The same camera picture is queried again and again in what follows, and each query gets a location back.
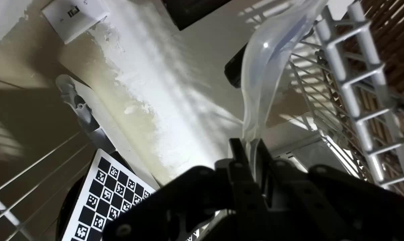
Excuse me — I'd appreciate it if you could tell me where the white wall hook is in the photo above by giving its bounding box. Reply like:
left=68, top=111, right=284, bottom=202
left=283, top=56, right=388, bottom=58
left=55, top=75, right=98, bottom=131

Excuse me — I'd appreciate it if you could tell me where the upper wire rack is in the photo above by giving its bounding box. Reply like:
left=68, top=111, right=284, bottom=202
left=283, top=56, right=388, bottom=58
left=290, top=0, right=404, bottom=196

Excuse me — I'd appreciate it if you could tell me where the checkered calibration board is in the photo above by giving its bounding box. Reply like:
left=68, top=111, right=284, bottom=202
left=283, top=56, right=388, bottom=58
left=56, top=149, right=154, bottom=241

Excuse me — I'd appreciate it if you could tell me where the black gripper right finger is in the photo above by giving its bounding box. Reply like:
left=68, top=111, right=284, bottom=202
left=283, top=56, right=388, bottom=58
left=255, top=142, right=366, bottom=241

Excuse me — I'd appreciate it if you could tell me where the white wall switch plate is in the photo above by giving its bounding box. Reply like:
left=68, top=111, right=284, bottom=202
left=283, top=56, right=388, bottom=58
left=41, top=0, right=108, bottom=44

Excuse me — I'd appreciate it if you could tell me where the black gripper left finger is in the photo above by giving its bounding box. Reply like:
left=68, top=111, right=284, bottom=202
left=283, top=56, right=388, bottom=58
left=213, top=138, right=275, bottom=241

